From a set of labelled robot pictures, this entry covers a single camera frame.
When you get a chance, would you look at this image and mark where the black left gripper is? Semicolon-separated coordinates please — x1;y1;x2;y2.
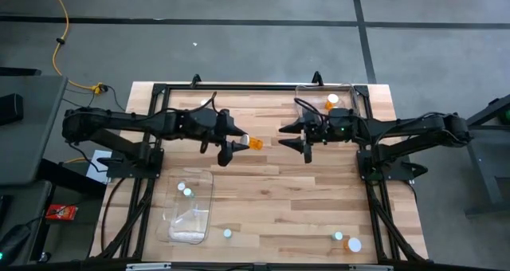
177;108;250;167

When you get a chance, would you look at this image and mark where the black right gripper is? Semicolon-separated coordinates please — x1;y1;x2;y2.
278;108;362;164

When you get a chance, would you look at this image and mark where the orange pill bottle white cap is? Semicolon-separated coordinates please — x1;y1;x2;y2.
240;134;265;151
343;237;363;253
324;93;340;112

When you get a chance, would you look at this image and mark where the clear plastic bin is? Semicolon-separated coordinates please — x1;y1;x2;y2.
294;83;359;119
154;168;215;245

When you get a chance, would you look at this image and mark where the white paper sheet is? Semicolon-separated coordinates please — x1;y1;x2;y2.
85;149;113;184

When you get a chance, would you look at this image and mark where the red cardboard box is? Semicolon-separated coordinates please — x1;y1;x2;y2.
45;204;79;222

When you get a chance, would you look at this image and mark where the black metal stand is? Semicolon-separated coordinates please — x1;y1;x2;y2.
464;93;510;218

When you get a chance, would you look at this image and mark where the grey side table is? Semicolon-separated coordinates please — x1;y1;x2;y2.
0;74;69;187
0;179;55;264

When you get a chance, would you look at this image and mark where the black box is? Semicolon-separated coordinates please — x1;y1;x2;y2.
0;93;24;125

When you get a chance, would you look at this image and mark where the black device green light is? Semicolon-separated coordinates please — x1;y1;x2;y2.
0;222;33;264

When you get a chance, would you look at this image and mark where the black metal table frame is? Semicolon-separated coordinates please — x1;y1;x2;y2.
89;72;430;264

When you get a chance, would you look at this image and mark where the yellow extension cable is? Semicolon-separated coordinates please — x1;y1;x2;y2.
46;0;105;95

